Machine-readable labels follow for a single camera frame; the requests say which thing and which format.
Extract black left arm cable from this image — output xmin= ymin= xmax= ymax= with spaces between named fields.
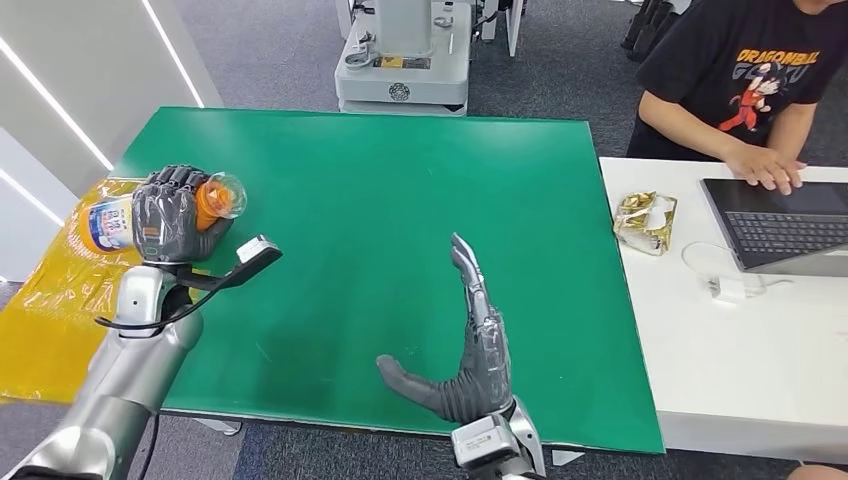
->
xmin=94 ymin=281 xmax=223 ymax=480

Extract white charger with cable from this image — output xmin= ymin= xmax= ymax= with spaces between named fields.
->
xmin=680 ymin=240 xmax=795 ymax=305

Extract gold foil wrapper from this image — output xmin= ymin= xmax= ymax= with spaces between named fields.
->
xmin=612 ymin=191 xmax=680 ymax=258

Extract orange juice bottle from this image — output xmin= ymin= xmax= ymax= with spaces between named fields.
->
xmin=77 ymin=171 xmax=248 ymax=257

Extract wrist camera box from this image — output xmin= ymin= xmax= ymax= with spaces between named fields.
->
xmin=173 ymin=234 xmax=284 ymax=293
xmin=450 ymin=415 xmax=526 ymax=474

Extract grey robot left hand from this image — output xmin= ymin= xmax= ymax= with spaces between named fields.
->
xmin=130 ymin=164 xmax=236 ymax=267

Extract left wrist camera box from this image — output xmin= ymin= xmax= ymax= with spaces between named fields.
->
xmin=173 ymin=234 xmax=284 ymax=293

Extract person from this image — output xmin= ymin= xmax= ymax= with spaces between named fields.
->
xmin=625 ymin=0 xmax=848 ymax=197

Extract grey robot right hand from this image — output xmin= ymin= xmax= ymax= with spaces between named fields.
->
xmin=375 ymin=232 xmax=516 ymax=426

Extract grey laptop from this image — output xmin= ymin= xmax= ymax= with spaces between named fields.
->
xmin=700 ymin=176 xmax=848 ymax=279

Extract yellow taped cardboard box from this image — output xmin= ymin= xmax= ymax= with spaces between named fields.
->
xmin=0 ymin=176 xmax=213 ymax=406

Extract black office chair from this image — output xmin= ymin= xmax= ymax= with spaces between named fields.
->
xmin=619 ymin=0 xmax=692 ymax=63

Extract white stand frame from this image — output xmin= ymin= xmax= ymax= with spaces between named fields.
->
xmin=474 ymin=0 xmax=529 ymax=59

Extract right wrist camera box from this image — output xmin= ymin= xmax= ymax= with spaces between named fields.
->
xmin=450 ymin=415 xmax=526 ymax=474

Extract green table mat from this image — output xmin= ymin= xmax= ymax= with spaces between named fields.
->
xmin=111 ymin=106 xmax=666 ymax=456

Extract person's right hand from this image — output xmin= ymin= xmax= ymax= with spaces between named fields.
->
xmin=722 ymin=140 xmax=810 ymax=197

